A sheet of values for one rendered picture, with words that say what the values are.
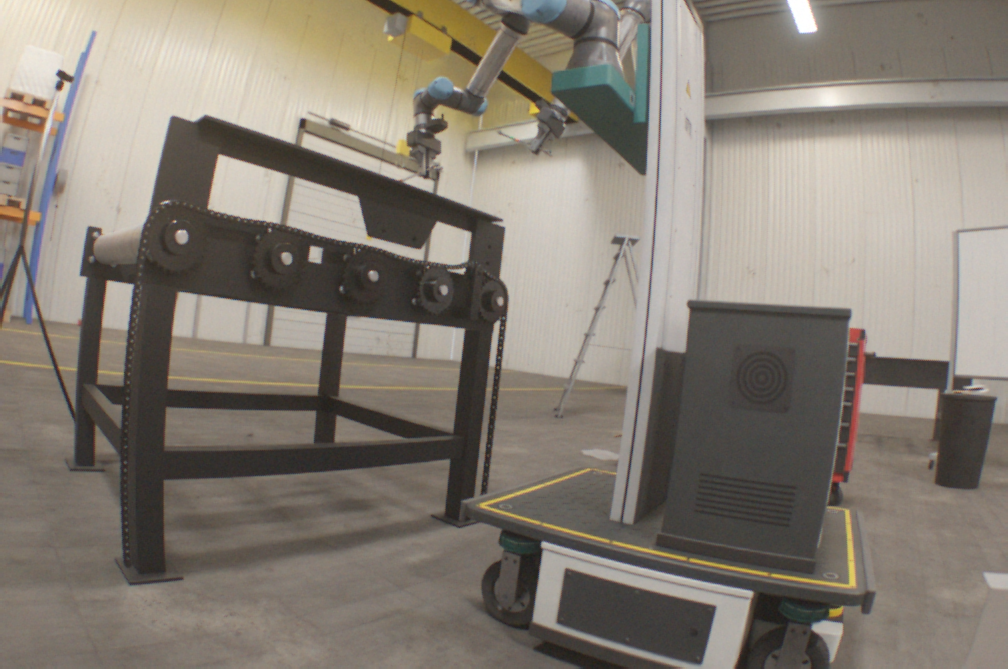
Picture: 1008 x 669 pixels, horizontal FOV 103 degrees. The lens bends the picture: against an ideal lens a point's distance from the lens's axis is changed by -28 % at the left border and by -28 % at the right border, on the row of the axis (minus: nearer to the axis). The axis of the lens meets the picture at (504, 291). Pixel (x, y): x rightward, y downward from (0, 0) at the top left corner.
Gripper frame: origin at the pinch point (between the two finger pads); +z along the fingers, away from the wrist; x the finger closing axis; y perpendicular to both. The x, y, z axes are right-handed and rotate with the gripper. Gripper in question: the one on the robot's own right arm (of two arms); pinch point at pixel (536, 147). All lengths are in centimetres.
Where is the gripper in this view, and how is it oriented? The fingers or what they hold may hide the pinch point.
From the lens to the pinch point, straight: 201.2
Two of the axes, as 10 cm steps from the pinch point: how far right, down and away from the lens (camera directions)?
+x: 4.1, 2.5, 8.8
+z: -5.1, 8.6, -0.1
